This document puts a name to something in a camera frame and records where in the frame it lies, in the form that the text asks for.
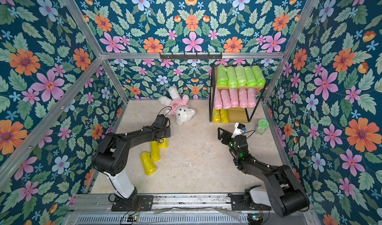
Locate upper green lidded jar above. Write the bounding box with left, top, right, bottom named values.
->
left=255, top=119, right=269, bottom=135

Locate green trash bag roll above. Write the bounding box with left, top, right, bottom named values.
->
left=252, top=66, right=266, bottom=87
left=235, top=66, right=247, bottom=86
left=226, top=67, right=238, bottom=88
left=217, top=65, right=228, bottom=86
left=244, top=66, right=257, bottom=87

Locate green circuit board left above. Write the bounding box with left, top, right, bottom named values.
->
left=125, top=215, right=139, bottom=223

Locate wooden shelf black metal frame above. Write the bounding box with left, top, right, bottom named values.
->
left=209, top=67, right=266, bottom=123

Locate yellow trash bag roll large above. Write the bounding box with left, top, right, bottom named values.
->
left=140, top=151, right=157, bottom=176

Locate black hook rail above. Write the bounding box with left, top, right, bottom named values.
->
left=159, top=53, right=223, bottom=60

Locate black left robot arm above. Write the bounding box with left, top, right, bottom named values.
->
left=92, top=114, right=171, bottom=207

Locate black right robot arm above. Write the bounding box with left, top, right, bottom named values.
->
left=217, top=128, right=310, bottom=218

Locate green circuit board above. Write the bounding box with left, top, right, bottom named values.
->
left=247, top=214, right=264, bottom=225
left=125, top=215, right=139, bottom=223

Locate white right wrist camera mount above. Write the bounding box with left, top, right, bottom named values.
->
left=232, top=123, right=246, bottom=138

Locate white plush bunny pink shirt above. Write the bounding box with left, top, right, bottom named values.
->
left=158, top=86, right=196, bottom=125

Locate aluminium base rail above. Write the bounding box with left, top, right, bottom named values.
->
left=63, top=193, right=321, bottom=225

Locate green circuit board right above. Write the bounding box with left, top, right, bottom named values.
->
left=247, top=214, right=264, bottom=225

